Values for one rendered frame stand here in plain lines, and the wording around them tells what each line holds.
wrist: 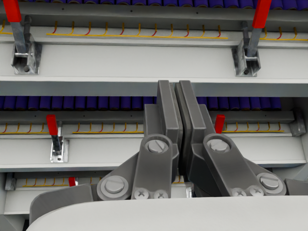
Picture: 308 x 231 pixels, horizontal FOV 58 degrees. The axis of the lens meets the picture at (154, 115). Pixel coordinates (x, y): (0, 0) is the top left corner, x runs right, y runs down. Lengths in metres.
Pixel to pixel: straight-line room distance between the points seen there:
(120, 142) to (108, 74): 0.19
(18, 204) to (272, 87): 0.57
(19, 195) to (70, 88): 0.40
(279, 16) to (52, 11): 0.28
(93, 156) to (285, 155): 0.35
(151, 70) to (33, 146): 0.27
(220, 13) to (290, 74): 0.12
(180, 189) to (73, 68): 0.43
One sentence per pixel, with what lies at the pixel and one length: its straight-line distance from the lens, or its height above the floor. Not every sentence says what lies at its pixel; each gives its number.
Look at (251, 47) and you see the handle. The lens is 0.36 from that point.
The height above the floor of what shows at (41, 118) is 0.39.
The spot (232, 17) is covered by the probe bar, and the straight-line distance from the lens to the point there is 0.38.
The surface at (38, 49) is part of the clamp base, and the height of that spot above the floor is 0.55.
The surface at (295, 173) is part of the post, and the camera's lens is 0.63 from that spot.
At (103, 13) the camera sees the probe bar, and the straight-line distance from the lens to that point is 0.36.
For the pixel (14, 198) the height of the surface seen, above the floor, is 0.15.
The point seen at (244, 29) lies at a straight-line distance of 0.38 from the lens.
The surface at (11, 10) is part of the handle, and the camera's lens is 0.34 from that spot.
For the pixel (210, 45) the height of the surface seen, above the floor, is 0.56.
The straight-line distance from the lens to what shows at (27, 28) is 0.37.
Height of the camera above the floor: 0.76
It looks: 49 degrees down
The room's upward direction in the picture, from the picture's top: 5 degrees clockwise
